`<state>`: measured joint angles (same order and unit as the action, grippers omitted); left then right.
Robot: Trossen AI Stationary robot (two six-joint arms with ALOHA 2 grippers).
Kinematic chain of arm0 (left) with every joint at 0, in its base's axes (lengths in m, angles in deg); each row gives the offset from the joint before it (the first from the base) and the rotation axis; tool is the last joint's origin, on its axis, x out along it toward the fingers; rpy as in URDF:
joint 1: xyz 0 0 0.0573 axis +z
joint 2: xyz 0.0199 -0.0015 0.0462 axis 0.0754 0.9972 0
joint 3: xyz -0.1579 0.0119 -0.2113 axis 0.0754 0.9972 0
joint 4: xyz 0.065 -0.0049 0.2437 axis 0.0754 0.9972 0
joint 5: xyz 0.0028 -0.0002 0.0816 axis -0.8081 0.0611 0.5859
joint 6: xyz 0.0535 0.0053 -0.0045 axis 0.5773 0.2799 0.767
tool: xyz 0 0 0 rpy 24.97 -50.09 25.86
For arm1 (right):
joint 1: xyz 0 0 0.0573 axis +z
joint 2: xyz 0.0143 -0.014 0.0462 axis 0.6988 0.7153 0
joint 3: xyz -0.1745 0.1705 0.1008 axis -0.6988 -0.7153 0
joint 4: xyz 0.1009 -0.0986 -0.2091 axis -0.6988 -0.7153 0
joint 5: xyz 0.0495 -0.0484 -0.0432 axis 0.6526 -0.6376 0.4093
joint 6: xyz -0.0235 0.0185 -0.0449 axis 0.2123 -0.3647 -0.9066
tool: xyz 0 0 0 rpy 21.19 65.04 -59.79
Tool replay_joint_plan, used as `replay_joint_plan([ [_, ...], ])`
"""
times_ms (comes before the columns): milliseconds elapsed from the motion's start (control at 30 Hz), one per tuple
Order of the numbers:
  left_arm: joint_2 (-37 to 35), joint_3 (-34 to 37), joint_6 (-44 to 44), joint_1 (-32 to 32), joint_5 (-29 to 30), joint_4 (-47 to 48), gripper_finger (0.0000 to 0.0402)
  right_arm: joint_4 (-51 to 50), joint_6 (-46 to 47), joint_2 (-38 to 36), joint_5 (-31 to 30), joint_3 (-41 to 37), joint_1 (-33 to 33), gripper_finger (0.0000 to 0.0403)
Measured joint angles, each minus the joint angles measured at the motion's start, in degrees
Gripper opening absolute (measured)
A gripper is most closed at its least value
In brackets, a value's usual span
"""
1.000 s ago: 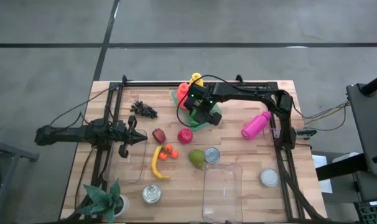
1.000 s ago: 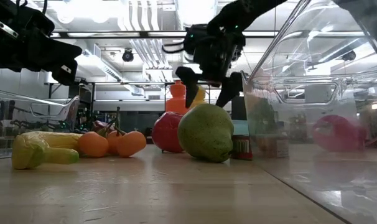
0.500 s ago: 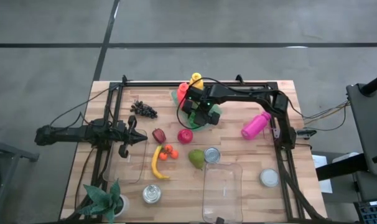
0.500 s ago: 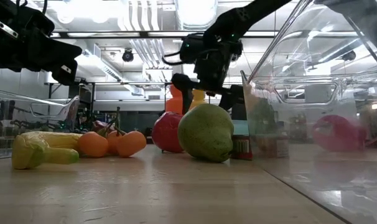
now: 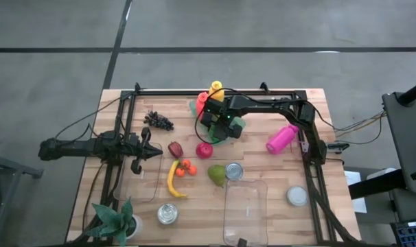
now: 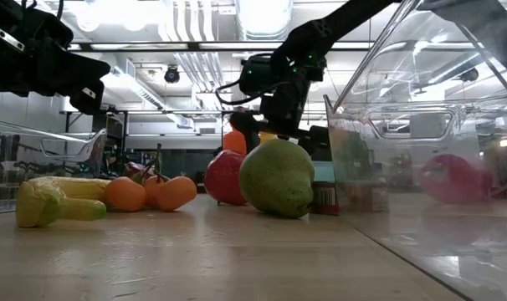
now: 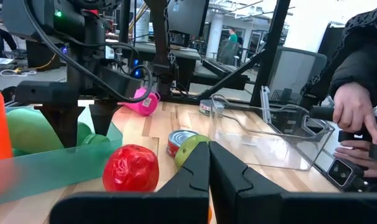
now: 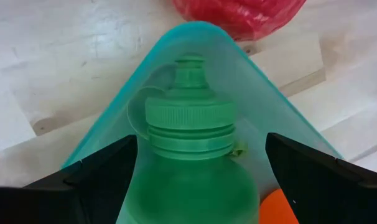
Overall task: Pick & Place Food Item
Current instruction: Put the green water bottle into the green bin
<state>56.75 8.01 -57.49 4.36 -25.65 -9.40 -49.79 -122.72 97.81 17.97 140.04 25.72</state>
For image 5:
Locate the black aluminium frame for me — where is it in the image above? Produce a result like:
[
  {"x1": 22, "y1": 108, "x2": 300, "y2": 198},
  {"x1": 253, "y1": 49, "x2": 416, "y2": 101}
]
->
[{"x1": 70, "y1": 87, "x2": 360, "y2": 246}]

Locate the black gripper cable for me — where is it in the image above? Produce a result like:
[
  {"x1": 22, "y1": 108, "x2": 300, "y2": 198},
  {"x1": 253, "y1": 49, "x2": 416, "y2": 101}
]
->
[{"x1": 193, "y1": 87, "x2": 229, "y2": 145}]

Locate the yellow plastic bottle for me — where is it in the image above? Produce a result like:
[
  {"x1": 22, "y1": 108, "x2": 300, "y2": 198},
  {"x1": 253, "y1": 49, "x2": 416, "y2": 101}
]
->
[{"x1": 208, "y1": 80, "x2": 225, "y2": 102}]

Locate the tin can with white label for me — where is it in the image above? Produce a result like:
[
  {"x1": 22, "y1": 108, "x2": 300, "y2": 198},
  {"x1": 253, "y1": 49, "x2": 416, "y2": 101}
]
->
[{"x1": 286, "y1": 185, "x2": 310, "y2": 208}]

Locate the dark red apple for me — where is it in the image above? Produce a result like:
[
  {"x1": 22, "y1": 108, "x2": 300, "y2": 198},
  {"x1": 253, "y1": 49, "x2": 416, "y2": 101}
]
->
[{"x1": 167, "y1": 141, "x2": 185, "y2": 159}]

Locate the tin can with red label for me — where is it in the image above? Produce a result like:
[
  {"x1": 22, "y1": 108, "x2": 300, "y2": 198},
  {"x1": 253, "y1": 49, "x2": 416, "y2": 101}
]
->
[{"x1": 224, "y1": 162, "x2": 244, "y2": 181}]

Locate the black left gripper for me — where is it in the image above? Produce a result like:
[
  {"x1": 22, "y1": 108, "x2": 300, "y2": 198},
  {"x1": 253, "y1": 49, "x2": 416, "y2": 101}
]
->
[{"x1": 124, "y1": 128, "x2": 163, "y2": 175}]

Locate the white paper sheet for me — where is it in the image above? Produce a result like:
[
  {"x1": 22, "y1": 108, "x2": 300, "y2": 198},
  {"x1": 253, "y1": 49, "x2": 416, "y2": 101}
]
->
[{"x1": 343, "y1": 169, "x2": 368, "y2": 214}]

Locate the pink plastic bottle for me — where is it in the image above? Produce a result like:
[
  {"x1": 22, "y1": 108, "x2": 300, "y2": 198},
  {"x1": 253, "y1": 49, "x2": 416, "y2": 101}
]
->
[{"x1": 265, "y1": 123, "x2": 300, "y2": 156}]

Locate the dark grape bunch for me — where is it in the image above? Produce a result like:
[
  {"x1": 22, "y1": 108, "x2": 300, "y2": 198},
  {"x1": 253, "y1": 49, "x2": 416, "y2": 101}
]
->
[{"x1": 143, "y1": 110, "x2": 175, "y2": 132}]

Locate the black desk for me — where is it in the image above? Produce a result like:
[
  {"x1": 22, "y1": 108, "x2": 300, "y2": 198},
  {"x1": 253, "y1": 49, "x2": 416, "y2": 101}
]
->
[{"x1": 345, "y1": 78, "x2": 416, "y2": 224}]

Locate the keyboard with coloured keys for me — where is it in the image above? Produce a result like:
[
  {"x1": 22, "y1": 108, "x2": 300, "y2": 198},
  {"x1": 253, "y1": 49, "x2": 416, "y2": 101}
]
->
[{"x1": 389, "y1": 220, "x2": 416, "y2": 247}]

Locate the orange plastic bottle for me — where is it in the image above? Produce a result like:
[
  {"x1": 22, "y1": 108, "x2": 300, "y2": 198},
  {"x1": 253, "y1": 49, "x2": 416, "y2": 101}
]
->
[{"x1": 195, "y1": 91, "x2": 209, "y2": 121}]

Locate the silver tin can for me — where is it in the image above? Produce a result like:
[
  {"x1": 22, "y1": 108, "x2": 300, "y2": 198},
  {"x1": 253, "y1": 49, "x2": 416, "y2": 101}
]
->
[{"x1": 156, "y1": 202, "x2": 179, "y2": 226}]

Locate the potted green plant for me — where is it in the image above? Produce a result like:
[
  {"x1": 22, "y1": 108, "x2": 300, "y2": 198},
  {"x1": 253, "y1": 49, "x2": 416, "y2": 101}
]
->
[{"x1": 84, "y1": 198, "x2": 143, "y2": 247}]

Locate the green pear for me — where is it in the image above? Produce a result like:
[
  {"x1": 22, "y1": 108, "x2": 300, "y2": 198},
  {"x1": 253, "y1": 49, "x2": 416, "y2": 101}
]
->
[{"x1": 207, "y1": 164, "x2": 227, "y2": 189}]

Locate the yellow banana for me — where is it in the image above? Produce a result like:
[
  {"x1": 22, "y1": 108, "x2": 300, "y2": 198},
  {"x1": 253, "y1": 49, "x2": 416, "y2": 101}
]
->
[{"x1": 166, "y1": 159, "x2": 189, "y2": 199}]

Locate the cable bundle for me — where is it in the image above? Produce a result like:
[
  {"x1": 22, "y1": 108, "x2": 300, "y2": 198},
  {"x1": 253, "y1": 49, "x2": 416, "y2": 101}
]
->
[{"x1": 326, "y1": 109, "x2": 387, "y2": 147}]

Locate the clear plastic bin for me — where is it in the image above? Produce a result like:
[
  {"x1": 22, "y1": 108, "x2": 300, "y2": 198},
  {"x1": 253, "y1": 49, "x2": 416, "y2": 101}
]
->
[
  {"x1": 113, "y1": 142, "x2": 164, "y2": 203},
  {"x1": 222, "y1": 178, "x2": 269, "y2": 247}
]

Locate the teal translucent tray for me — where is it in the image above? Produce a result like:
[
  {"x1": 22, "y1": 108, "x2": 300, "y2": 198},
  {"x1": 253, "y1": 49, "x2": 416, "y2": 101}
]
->
[{"x1": 188, "y1": 97, "x2": 246, "y2": 146}]

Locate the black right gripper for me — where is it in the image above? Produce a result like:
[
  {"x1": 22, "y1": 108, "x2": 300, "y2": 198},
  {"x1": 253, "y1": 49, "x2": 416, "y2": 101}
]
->
[{"x1": 200, "y1": 96, "x2": 244, "y2": 139}]

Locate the grey metal stand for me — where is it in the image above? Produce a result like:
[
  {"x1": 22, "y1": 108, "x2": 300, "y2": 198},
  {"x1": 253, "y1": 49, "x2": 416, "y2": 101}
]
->
[{"x1": 0, "y1": 147, "x2": 44, "y2": 247}]

